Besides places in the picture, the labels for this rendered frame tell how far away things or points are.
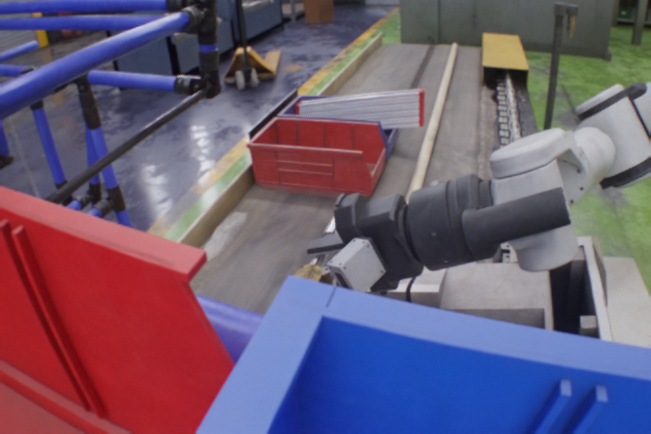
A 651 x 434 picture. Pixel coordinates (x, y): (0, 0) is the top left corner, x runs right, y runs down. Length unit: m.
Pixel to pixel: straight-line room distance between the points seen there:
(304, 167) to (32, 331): 1.08
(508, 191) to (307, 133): 1.01
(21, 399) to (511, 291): 0.60
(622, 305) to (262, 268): 0.76
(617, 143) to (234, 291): 0.77
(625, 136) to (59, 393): 0.64
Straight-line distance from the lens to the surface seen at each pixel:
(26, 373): 0.25
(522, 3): 6.12
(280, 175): 1.28
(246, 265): 1.06
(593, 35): 6.36
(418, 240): 0.45
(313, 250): 0.54
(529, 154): 0.43
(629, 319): 0.94
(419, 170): 1.31
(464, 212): 0.43
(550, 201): 0.40
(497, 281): 0.70
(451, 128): 1.68
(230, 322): 0.16
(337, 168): 1.20
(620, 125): 0.66
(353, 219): 0.48
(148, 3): 0.82
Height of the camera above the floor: 1.41
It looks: 31 degrees down
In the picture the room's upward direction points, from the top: 5 degrees counter-clockwise
